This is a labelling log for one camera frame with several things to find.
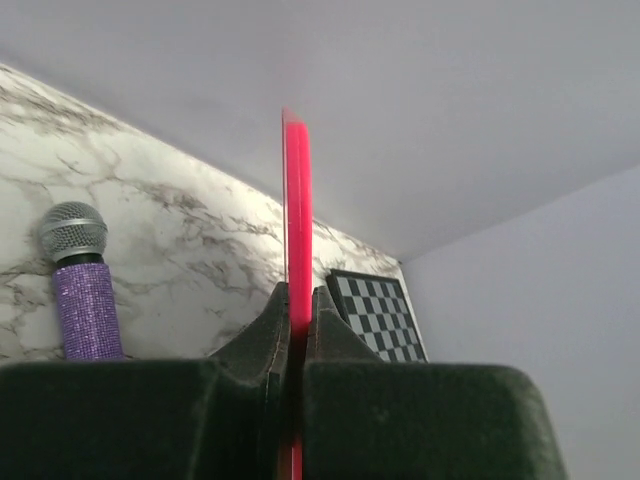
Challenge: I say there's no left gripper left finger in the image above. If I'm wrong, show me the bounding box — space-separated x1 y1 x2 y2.
1 283 290 479

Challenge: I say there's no pink framed whiteboard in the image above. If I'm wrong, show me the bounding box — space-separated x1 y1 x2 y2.
282 108 313 480

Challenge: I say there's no black grey chessboard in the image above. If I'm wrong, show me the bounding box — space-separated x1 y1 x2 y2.
326 269 428 363

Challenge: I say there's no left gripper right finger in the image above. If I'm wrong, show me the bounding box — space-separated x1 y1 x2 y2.
302 287 568 479

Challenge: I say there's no purple microphone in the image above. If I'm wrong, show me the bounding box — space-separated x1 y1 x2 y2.
39 201 124 360

